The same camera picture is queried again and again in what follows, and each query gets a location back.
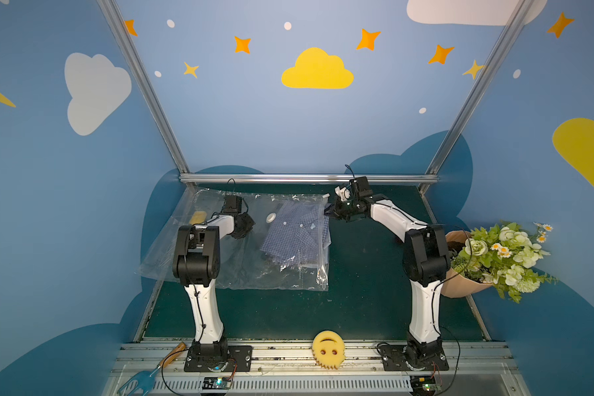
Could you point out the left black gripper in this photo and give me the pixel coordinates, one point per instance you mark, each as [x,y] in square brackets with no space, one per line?
[245,225]

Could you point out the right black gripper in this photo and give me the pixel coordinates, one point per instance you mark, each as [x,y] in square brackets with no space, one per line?
[341,210]

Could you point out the clear plastic vacuum bag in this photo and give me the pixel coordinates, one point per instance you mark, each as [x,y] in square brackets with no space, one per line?
[244,266]

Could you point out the blue checkered shirt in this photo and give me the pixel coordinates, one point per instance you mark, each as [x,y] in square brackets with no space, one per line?
[299,235]

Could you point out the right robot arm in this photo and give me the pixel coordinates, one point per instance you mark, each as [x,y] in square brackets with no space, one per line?
[426,262]

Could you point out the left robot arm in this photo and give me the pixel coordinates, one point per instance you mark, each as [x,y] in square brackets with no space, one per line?
[196,265]

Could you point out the yellow toy shovel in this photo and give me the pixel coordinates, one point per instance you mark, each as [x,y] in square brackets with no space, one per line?
[199,217]

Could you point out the yellow smiley sponge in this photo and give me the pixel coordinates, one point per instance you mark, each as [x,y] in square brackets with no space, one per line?
[328,350]

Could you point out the flower bouquet in paper pot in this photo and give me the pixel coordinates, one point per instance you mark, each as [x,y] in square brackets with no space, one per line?
[503,257]

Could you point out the left circuit board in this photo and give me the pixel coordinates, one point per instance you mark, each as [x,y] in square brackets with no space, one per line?
[217,383]

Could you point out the circuit board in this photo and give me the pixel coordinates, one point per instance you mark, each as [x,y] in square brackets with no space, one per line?
[217,383]
[424,386]

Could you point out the right circuit board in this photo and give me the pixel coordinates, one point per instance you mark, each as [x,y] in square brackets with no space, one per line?
[424,386]

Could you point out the aluminium frame back bar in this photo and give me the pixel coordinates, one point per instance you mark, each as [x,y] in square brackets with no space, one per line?
[240,178]

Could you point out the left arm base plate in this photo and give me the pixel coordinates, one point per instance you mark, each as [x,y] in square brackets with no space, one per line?
[218,358]

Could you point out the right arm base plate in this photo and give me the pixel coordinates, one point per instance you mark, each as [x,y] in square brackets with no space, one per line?
[399,357]

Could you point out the blue fork wooden handle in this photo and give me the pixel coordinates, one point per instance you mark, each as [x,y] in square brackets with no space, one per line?
[143,382]

